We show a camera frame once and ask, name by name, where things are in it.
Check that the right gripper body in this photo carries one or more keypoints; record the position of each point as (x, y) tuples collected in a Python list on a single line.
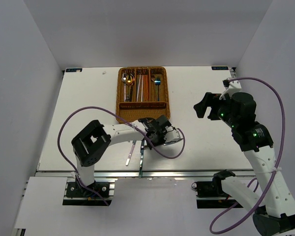
[(219, 107)]

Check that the blue table label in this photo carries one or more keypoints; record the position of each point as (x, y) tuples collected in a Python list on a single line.
[(219, 68), (73, 70)]

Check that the right blue table label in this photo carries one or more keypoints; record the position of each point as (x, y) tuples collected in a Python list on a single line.
[(219, 68)]

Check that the long orange chopstick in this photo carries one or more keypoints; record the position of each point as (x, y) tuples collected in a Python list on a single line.
[(145, 86)]

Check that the green handled knife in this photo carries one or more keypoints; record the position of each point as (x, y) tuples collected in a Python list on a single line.
[(142, 146)]

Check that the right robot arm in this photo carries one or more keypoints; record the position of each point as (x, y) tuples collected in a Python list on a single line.
[(273, 211)]

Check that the pink handled knife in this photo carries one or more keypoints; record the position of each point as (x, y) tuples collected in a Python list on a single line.
[(130, 153)]

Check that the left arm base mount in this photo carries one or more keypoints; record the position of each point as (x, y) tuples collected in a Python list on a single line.
[(96, 194)]

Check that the left blue table label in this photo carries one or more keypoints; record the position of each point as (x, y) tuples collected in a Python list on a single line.
[(73, 70)]

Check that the aluminium table rail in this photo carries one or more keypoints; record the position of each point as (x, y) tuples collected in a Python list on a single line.
[(148, 174)]

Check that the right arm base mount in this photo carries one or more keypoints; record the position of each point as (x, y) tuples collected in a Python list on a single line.
[(210, 195)]

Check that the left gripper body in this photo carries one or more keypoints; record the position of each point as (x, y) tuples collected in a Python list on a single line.
[(159, 139)]

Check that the gold rainbow spoon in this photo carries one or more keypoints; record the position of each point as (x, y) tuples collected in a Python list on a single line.
[(130, 82)]

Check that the blue fork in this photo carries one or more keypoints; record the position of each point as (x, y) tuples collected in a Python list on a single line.
[(157, 83)]

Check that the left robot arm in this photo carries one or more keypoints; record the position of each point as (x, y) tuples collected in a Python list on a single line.
[(90, 144)]

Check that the wicker cutlery tray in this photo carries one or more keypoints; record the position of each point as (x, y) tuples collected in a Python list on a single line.
[(131, 111)]

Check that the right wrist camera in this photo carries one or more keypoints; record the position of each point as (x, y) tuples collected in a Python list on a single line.
[(231, 87)]

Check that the pink handled silver spoon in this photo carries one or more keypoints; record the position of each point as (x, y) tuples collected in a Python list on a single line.
[(124, 80)]

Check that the teal chopstick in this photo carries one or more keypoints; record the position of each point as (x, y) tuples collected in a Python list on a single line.
[(138, 88)]

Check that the dark handled knife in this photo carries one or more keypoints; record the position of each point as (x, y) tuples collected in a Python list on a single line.
[(172, 142)]

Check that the green rainbow fork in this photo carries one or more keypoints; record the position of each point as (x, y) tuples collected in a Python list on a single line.
[(157, 92)]

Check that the short orange chopstick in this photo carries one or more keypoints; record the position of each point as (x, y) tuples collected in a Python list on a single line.
[(148, 89)]

